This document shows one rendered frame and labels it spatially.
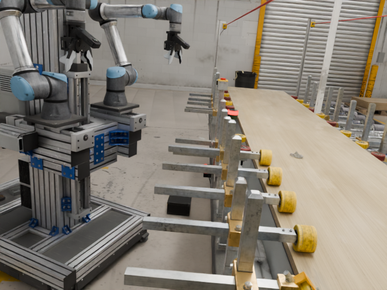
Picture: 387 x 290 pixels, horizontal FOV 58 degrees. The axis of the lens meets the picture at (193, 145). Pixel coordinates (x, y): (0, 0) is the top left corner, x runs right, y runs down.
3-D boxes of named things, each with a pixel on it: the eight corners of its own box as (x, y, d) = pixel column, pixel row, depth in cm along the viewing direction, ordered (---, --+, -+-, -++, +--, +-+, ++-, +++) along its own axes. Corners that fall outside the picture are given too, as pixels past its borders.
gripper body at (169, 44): (169, 50, 224) (170, 30, 221) (181, 52, 221) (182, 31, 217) (163, 50, 218) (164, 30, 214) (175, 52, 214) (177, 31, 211)
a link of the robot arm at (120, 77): (102, 88, 220) (102, 66, 216) (113, 86, 232) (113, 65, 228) (118, 91, 217) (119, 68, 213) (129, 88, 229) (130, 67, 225)
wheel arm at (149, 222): (141, 229, 106) (142, 219, 105) (144, 224, 110) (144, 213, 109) (306, 244, 106) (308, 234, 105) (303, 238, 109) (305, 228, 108)
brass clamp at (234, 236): (226, 246, 103) (228, 231, 102) (224, 222, 116) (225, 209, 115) (247, 248, 103) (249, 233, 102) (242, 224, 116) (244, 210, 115)
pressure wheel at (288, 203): (282, 189, 128) (276, 191, 136) (281, 210, 126) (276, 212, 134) (298, 190, 128) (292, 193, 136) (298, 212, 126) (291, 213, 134)
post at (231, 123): (217, 219, 165) (228, 120, 151) (216, 216, 168) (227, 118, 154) (224, 220, 165) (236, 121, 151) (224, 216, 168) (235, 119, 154)
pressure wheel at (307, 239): (290, 232, 113) (293, 255, 108) (297, 219, 107) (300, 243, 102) (308, 233, 113) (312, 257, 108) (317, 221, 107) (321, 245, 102)
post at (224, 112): (213, 186, 214) (222, 109, 200) (213, 184, 218) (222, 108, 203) (219, 187, 214) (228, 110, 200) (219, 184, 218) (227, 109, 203)
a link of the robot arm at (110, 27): (116, 89, 231) (87, 6, 221) (126, 87, 244) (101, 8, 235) (131, 84, 226) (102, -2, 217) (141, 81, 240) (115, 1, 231)
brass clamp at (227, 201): (222, 206, 127) (224, 194, 126) (220, 191, 140) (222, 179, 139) (239, 208, 127) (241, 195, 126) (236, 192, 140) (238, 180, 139)
